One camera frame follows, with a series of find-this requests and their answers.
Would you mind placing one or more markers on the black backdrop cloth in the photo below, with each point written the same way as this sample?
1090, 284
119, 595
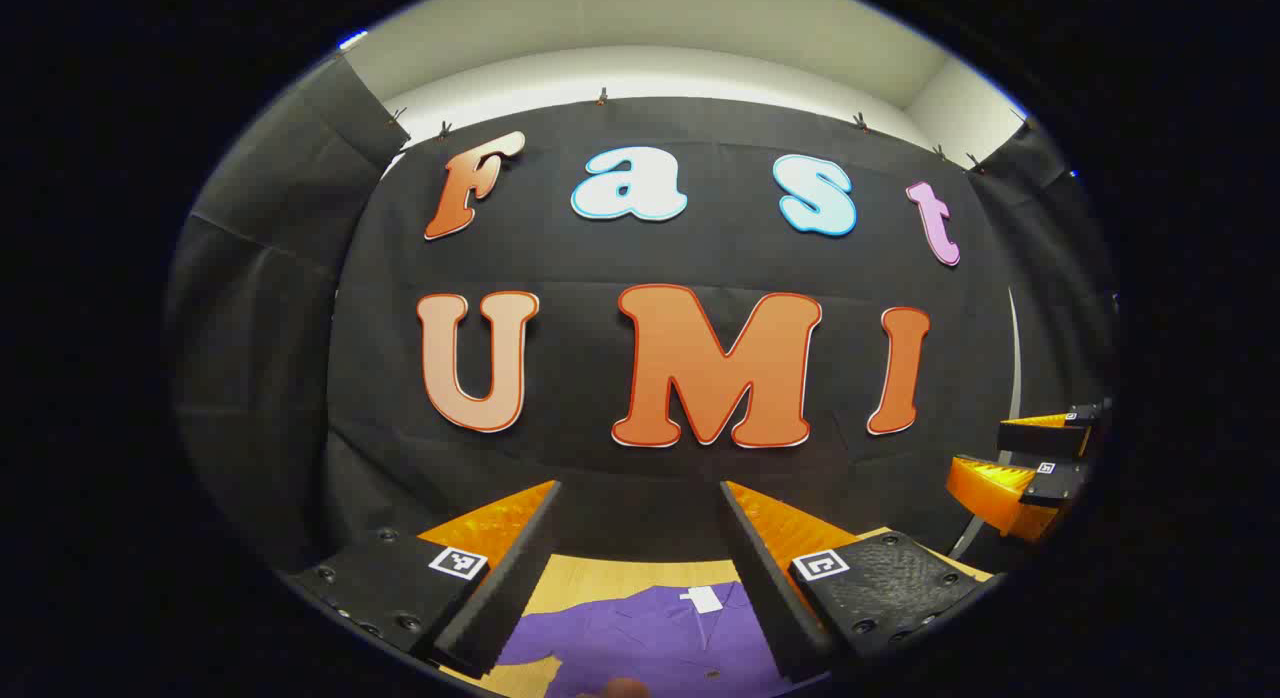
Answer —
580, 258

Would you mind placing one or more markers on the purple shirt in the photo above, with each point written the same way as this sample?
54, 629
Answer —
650, 648

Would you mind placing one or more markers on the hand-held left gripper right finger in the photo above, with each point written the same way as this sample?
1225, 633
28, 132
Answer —
770, 598

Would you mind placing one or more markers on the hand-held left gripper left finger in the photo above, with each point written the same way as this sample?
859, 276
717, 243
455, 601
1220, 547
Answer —
510, 598

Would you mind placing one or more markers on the grey upright pole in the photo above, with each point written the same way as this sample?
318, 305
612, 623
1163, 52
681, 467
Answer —
1015, 378

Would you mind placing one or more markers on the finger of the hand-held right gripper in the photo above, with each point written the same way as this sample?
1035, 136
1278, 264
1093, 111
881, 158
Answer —
1040, 438
1045, 486

